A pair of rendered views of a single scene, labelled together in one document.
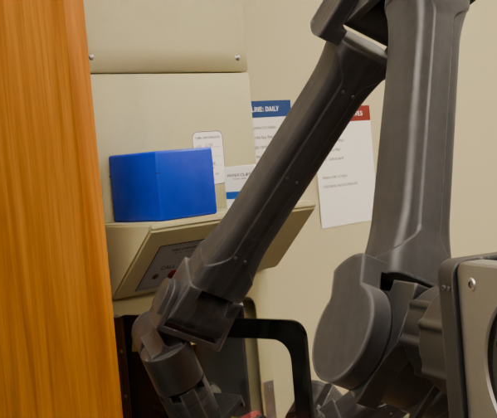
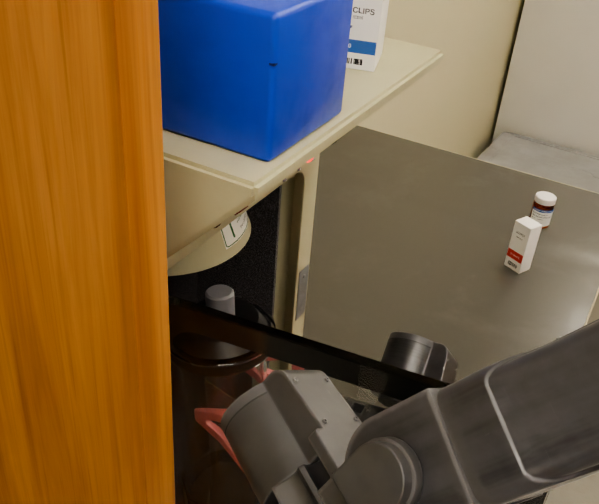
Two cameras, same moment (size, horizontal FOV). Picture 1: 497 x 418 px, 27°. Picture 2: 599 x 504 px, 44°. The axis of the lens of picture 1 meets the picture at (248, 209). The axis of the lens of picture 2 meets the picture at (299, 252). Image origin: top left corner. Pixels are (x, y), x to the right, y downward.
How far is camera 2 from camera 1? 0.97 m
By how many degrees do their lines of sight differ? 35
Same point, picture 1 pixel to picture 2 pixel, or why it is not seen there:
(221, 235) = (582, 411)
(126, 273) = (178, 245)
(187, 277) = (458, 472)
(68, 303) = (71, 334)
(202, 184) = (332, 66)
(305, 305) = not seen: hidden behind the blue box
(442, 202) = not seen: outside the picture
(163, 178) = (281, 75)
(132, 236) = (203, 192)
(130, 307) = not seen: hidden behind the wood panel
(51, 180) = (24, 80)
